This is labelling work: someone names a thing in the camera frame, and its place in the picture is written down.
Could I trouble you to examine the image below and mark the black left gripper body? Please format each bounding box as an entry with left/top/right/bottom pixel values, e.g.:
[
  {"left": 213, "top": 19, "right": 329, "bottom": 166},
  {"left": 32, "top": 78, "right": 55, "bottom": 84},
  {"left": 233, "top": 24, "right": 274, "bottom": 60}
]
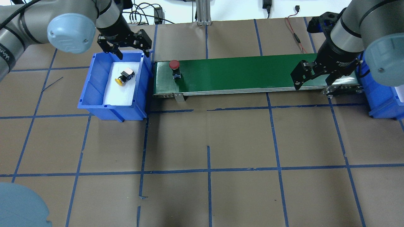
[{"left": 97, "top": 22, "right": 143, "bottom": 48}]

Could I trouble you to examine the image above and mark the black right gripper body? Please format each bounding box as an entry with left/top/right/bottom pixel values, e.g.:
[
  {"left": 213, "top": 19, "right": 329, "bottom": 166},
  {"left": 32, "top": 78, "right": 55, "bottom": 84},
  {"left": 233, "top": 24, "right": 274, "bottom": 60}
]
[{"left": 312, "top": 41, "right": 363, "bottom": 78}]

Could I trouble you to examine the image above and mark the yellow push button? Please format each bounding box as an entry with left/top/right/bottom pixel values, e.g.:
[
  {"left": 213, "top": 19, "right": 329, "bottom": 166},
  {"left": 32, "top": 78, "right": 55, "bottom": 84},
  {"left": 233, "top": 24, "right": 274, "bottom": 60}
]
[{"left": 115, "top": 67, "right": 136, "bottom": 86}]

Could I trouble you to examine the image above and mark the red push button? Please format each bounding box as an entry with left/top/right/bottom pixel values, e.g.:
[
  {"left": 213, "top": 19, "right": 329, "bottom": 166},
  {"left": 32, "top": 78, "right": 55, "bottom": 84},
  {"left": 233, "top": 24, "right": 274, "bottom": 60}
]
[{"left": 169, "top": 60, "right": 182, "bottom": 79}]

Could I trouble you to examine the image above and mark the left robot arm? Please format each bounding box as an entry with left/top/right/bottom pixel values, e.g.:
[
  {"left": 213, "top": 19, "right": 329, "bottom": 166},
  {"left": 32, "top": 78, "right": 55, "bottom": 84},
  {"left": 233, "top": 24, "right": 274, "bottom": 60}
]
[{"left": 0, "top": 0, "right": 152, "bottom": 79}]

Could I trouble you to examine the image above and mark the green conveyor belt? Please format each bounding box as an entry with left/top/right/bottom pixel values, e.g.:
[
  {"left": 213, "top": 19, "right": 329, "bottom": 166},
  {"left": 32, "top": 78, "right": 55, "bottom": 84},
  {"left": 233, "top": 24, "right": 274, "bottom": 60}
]
[{"left": 152, "top": 53, "right": 363, "bottom": 103}]

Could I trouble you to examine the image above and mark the white foam pad left bin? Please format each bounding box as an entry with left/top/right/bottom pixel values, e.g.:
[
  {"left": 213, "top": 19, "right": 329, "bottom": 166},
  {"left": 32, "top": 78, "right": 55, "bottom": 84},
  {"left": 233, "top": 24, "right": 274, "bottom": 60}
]
[{"left": 103, "top": 62, "right": 140, "bottom": 106}]

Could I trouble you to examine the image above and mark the white foam pad bin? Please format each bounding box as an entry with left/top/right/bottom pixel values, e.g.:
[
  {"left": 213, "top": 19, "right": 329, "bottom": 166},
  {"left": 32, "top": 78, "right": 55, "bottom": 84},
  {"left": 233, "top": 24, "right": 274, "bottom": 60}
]
[
  {"left": 396, "top": 85, "right": 404, "bottom": 102},
  {"left": 103, "top": 62, "right": 140, "bottom": 106}
]

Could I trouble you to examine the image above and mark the blue left plastic bin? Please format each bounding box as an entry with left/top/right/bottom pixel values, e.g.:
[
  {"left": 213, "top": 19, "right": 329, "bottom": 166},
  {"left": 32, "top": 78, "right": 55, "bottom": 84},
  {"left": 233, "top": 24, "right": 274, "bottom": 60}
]
[{"left": 77, "top": 51, "right": 152, "bottom": 122}]

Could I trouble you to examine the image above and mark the blue plastic bin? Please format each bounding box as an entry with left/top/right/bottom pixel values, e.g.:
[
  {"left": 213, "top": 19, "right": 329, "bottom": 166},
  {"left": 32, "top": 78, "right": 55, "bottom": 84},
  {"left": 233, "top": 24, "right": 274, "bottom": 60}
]
[
  {"left": 77, "top": 51, "right": 152, "bottom": 122},
  {"left": 355, "top": 53, "right": 404, "bottom": 120}
]

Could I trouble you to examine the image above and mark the blue right plastic bin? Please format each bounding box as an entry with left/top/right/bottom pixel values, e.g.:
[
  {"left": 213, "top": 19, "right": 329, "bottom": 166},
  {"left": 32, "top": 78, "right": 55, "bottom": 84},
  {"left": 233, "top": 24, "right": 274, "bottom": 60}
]
[{"left": 355, "top": 53, "right": 404, "bottom": 120}]

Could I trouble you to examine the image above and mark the white foam pad right bin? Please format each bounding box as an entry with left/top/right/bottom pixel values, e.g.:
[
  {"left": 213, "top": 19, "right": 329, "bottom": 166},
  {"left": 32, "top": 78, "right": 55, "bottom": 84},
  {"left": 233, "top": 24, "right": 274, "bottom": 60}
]
[{"left": 396, "top": 85, "right": 404, "bottom": 102}]

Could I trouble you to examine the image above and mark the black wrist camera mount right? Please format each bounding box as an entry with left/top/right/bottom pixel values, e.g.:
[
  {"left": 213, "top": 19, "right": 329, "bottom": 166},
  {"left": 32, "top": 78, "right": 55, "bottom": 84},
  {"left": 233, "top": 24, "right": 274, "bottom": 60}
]
[{"left": 307, "top": 9, "right": 345, "bottom": 34}]

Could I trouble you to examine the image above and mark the red black wire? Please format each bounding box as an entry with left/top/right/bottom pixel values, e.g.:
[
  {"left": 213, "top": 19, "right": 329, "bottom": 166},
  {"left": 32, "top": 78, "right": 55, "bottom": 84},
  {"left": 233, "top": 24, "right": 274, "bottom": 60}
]
[{"left": 285, "top": 6, "right": 307, "bottom": 54}]

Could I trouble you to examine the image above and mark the aluminium frame post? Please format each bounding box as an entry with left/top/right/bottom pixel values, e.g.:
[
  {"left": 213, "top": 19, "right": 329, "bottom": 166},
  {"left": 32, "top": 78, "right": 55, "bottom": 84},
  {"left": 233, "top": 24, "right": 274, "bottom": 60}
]
[{"left": 196, "top": 0, "right": 212, "bottom": 26}]

